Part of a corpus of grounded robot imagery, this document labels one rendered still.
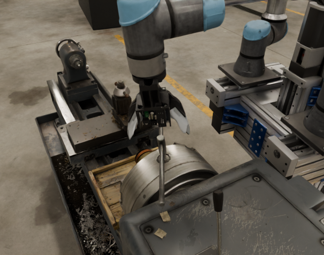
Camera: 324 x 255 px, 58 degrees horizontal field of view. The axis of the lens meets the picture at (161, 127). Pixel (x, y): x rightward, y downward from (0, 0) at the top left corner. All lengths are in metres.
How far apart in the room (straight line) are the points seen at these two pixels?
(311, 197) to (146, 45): 0.54
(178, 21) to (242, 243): 0.47
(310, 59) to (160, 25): 0.89
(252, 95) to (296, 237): 0.92
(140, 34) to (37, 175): 2.28
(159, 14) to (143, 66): 0.10
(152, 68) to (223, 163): 2.15
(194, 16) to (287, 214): 0.49
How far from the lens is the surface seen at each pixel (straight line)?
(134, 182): 0.87
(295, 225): 0.75
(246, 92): 1.52
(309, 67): 1.35
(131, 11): 0.53
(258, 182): 0.81
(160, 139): 0.79
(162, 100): 0.63
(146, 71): 0.57
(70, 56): 1.84
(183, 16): 0.55
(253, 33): 1.42
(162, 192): 0.65
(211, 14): 0.57
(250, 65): 1.47
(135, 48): 0.55
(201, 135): 2.92
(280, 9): 1.54
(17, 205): 2.56
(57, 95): 1.97
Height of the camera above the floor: 1.83
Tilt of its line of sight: 38 degrees down
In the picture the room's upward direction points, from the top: straight up
